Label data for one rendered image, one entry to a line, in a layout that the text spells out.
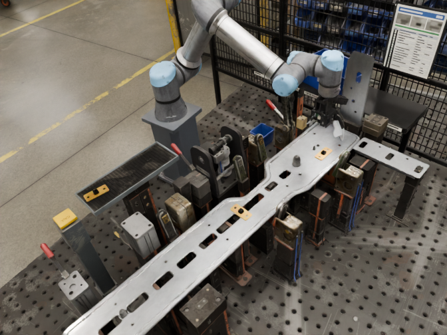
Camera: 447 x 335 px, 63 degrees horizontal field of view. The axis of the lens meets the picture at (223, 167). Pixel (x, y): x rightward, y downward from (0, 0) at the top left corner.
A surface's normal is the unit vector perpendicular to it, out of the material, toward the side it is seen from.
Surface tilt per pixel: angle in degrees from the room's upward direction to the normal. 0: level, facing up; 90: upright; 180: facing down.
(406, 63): 90
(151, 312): 0
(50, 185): 0
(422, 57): 90
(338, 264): 0
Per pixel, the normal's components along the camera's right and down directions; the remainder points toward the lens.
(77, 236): 0.71, 0.44
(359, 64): -0.70, 0.53
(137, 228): -0.09, -0.72
